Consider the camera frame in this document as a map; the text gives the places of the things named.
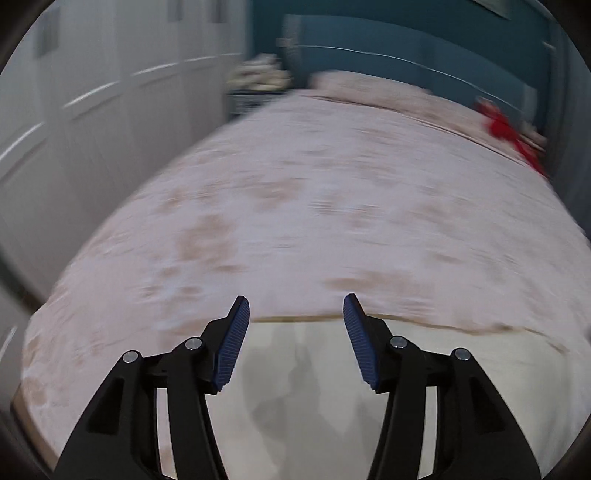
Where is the cream quilted zip jacket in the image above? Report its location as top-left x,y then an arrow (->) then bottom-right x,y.
154,315 -> 580,480

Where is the bed with pink floral cover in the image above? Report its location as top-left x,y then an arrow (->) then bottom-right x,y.
11,87 -> 588,480

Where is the grey bedside nightstand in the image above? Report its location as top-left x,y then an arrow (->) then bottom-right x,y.
228,89 -> 288,123

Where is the pile of beige clothes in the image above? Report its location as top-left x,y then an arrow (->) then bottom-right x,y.
228,52 -> 292,93

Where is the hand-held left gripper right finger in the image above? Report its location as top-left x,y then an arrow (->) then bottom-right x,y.
342,293 -> 542,480

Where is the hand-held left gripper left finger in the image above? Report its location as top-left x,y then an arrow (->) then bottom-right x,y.
54,295 -> 251,480

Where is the white panelled wardrobe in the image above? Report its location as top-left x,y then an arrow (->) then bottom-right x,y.
0,0 -> 253,326

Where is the blue upholstered bed headboard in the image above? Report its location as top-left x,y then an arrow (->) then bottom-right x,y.
276,13 -> 556,136

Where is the red cloth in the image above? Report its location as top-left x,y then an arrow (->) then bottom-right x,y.
475,96 -> 551,179

